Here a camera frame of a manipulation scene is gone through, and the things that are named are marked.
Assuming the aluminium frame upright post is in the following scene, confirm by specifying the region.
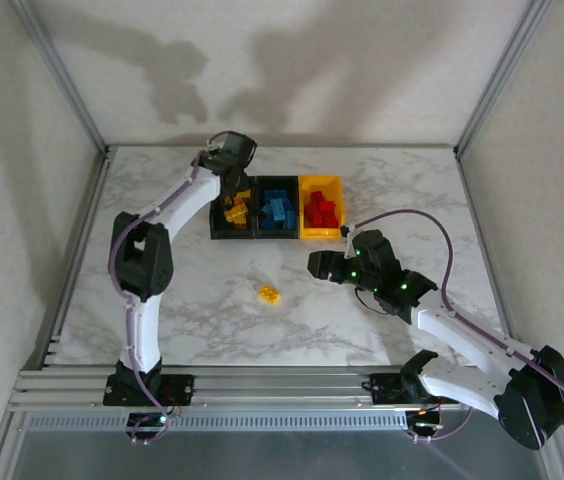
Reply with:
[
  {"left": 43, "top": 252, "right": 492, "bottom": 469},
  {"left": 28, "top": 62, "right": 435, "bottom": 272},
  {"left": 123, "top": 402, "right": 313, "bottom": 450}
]
[
  {"left": 453, "top": 0, "right": 553, "bottom": 156},
  {"left": 9, "top": 0, "right": 111, "bottom": 155}
]

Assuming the aluminium table side rail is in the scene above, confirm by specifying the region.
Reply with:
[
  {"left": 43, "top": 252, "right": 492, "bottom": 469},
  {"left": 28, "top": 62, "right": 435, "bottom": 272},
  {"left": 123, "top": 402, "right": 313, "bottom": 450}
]
[{"left": 39, "top": 147, "right": 117, "bottom": 369}]

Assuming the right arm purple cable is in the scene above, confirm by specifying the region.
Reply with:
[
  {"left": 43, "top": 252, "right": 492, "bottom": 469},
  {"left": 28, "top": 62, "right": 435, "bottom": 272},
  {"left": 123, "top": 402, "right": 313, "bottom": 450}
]
[{"left": 341, "top": 209, "right": 564, "bottom": 444}]

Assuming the black plastic storage bin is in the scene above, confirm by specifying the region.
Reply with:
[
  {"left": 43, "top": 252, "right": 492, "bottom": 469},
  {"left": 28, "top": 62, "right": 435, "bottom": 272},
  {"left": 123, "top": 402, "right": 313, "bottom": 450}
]
[
  {"left": 210, "top": 174, "right": 259, "bottom": 241},
  {"left": 254, "top": 174, "right": 301, "bottom": 240}
]

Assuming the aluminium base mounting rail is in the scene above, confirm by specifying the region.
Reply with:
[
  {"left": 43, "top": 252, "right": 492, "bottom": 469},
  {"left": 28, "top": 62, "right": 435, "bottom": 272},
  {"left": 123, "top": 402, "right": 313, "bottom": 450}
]
[{"left": 11, "top": 367, "right": 556, "bottom": 414}]

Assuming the grey slotted cable duct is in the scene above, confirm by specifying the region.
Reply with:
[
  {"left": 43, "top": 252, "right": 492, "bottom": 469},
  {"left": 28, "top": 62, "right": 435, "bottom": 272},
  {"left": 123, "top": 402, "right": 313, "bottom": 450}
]
[{"left": 25, "top": 412, "right": 409, "bottom": 432}]

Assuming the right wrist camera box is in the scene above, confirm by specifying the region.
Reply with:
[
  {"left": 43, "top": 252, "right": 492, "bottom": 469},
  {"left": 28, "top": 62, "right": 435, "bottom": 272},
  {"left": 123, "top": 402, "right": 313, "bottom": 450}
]
[{"left": 342, "top": 225, "right": 358, "bottom": 261}]

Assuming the grey metal lower panel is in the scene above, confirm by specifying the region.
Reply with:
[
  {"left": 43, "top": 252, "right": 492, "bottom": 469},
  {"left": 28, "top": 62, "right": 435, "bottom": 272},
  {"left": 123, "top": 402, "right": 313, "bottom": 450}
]
[{"left": 6, "top": 412, "right": 563, "bottom": 480}]

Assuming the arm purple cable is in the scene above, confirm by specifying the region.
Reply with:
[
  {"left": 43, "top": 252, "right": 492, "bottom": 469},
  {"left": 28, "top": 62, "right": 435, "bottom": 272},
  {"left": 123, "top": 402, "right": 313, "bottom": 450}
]
[
  {"left": 341, "top": 209, "right": 564, "bottom": 444},
  {"left": 107, "top": 130, "right": 238, "bottom": 446}
]

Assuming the yellow plastic storage bin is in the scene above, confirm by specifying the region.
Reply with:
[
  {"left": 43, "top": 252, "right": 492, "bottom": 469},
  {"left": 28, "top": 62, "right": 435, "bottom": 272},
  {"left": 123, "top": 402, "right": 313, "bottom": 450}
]
[{"left": 297, "top": 173, "right": 348, "bottom": 241}]

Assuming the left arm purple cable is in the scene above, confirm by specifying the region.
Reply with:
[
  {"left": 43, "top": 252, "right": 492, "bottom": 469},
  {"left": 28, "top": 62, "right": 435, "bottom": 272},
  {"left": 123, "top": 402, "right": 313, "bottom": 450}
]
[{"left": 107, "top": 130, "right": 238, "bottom": 446}]

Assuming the small circuit board with LED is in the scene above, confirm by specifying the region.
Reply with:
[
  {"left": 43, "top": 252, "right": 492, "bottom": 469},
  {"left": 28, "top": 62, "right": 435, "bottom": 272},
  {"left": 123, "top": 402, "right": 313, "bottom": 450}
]
[
  {"left": 129, "top": 410, "right": 181, "bottom": 432},
  {"left": 408, "top": 407, "right": 446, "bottom": 434}
]

